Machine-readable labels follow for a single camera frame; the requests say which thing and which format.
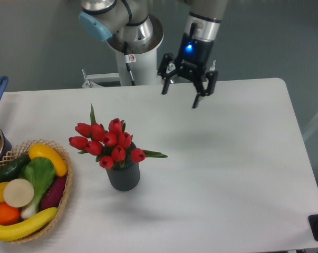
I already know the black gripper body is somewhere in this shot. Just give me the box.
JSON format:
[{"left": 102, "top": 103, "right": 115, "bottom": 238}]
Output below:
[{"left": 174, "top": 33, "right": 214, "bottom": 90}]

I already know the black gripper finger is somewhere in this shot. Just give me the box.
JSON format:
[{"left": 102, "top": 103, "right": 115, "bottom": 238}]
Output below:
[
  {"left": 157, "top": 53, "right": 177, "bottom": 95},
  {"left": 191, "top": 70, "right": 219, "bottom": 110}
]

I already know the red tulip bouquet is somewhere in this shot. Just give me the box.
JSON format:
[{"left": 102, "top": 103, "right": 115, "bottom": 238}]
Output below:
[{"left": 69, "top": 107, "right": 168, "bottom": 170}]

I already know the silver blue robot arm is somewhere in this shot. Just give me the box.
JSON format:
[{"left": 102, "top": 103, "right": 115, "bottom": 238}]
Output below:
[{"left": 79, "top": 1, "right": 227, "bottom": 108}]

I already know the dark grey ribbed vase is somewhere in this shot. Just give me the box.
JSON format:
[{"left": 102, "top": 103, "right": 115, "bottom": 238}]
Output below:
[{"left": 106, "top": 142, "right": 140, "bottom": 191}]

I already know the green bok choy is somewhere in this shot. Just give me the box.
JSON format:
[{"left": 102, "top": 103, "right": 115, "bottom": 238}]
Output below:
[{"left": 19, "top": 157, "right": 55, "bottom": 220}]

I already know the woven wicker basket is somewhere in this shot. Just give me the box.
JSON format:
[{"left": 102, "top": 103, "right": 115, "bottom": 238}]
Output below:
[{"left": 0, "top": 139, "right": 73, "bottom": 244}]

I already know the purple sweet potato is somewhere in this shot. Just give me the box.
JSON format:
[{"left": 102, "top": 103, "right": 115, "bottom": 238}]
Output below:
[{"left": 40, "top": 177, "right": 66, "bottom": 210}]

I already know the dark green cucumber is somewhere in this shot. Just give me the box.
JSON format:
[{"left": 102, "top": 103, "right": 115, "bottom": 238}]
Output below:
[{"left": 0, "top": 154, "right": 30, "bottom": 183}]

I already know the orange fruit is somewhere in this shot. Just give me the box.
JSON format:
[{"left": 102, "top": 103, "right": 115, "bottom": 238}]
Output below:
[{"left": 0, "top": 203, "right": 21, "bottom": 226}]

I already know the yellow banana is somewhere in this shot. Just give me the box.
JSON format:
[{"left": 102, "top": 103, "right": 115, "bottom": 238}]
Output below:
[{"left": 0, "top": 207, "right": 57, "bottom": 242}]

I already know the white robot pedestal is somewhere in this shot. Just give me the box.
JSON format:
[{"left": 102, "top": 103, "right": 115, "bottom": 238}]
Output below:
[{"left": 81, "top": 50, "right": 217, "bottom": 89}]

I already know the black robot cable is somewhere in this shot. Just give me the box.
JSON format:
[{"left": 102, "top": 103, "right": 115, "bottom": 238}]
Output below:
[{"left": 123, "top": 42, "right": 136, "bottom": 86}]

